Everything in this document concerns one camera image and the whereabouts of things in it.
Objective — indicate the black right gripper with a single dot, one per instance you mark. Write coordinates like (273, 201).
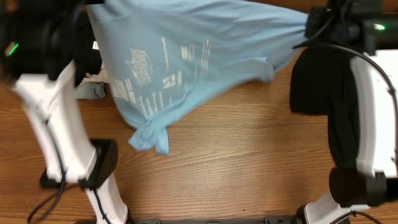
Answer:
(315, 23)

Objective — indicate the light blue t-shirt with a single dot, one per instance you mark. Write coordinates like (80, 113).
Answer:
(164, 58)

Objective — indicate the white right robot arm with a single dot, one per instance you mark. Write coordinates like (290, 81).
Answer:
(373, 182)

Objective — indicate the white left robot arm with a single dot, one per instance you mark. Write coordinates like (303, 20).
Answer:
(39, 40)

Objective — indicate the black unfolded garment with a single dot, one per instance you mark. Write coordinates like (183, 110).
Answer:
(323, 84)

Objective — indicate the beige folded garment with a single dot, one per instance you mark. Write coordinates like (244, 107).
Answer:
(102, 77)

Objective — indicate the black folded garment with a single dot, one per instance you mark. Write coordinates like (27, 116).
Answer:
(87, 59)

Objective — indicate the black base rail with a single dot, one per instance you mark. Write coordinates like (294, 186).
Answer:
(283, 219)

